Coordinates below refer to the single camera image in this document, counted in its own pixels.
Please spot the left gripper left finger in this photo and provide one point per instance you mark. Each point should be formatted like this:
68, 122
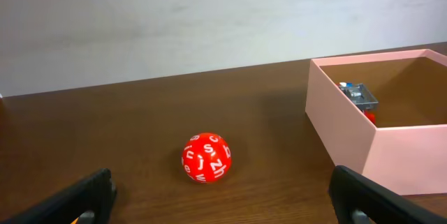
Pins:
95, 193

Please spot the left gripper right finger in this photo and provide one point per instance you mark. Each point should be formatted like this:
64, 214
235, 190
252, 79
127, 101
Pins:
357, 199

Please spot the red toy car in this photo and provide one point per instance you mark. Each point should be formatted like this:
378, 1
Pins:
361, 97

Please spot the white cardboard box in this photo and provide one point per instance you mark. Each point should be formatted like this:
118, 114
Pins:
405, 151

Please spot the red letter ball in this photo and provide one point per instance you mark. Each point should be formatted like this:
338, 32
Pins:
206, 158

